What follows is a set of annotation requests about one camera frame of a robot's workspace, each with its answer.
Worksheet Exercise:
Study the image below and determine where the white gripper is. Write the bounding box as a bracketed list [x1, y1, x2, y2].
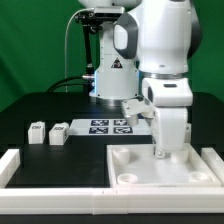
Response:
[142, 78, 193, 159]

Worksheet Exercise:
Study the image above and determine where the white square tabletop panel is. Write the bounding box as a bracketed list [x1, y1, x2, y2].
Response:
[107, 144, 222, 188]

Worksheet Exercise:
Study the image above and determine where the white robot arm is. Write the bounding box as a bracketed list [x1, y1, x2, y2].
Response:
[79, 0, 201, 158]

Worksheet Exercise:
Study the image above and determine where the white plate with fiducial markers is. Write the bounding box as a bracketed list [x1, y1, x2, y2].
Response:
[70, 119, 151, 136]

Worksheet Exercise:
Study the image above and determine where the white U-shaped obstacle fence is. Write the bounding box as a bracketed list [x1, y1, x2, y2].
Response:
[0, 148, 224, 215]

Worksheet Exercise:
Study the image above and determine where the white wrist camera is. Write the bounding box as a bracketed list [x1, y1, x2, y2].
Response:
[121, 99, 153, 127]

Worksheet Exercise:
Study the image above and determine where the black cable bundle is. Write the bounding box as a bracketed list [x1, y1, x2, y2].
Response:
[45, 75, 93, 94]

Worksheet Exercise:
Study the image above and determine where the black camera on stand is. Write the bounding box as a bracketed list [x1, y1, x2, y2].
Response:
[75, 6, 125, 91]

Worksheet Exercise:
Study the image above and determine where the white thin cable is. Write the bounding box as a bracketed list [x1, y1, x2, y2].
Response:
[64, 8, 91, 94]

